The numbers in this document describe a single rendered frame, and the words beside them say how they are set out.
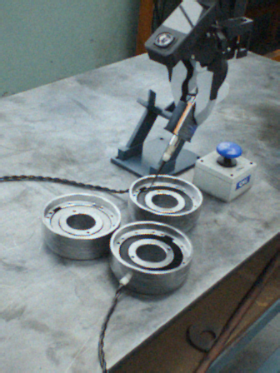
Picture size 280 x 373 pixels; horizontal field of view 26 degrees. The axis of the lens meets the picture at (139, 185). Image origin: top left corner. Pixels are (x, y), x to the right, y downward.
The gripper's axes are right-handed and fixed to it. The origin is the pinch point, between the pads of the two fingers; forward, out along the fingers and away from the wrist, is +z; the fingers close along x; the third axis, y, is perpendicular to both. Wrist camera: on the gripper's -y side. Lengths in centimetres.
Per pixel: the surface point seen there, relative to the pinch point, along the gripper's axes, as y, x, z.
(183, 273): -17.6, -15.6, 10.2
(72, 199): -17.8, 4.5, 9.8
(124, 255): -20.7, -8.5, 10.2
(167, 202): -5.6, -2.6, 11.7
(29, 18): 98, 162, 46
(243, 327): 7.8, -13.1, 38.3
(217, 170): 3.5, -4.4, 8.6
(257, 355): 55, 3, 93
